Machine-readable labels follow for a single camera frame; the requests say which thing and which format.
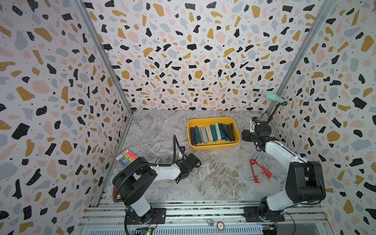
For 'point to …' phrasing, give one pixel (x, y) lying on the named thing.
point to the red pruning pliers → (265, 172)
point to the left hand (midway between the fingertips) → (189, 162)
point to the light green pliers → (218, 131)
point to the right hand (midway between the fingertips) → (250, 132)
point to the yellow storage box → (207, 121)
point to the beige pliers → (209, 133)
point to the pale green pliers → (156, 160)
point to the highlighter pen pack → (126, 157)
